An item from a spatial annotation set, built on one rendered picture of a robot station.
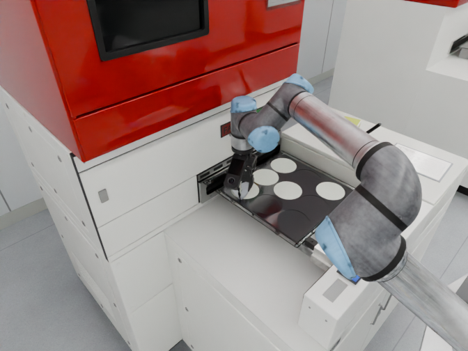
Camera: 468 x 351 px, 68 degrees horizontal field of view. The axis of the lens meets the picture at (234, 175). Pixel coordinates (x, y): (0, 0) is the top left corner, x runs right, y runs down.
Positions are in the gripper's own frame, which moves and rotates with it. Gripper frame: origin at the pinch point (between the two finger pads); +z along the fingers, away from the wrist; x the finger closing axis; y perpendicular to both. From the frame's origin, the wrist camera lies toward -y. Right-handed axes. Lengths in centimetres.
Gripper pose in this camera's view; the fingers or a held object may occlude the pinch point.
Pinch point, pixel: (239, 197)
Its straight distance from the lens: 118.5
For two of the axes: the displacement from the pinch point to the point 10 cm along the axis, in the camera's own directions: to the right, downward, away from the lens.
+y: 3.1, -5.8, 7.5
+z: 0.0, 7.9, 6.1
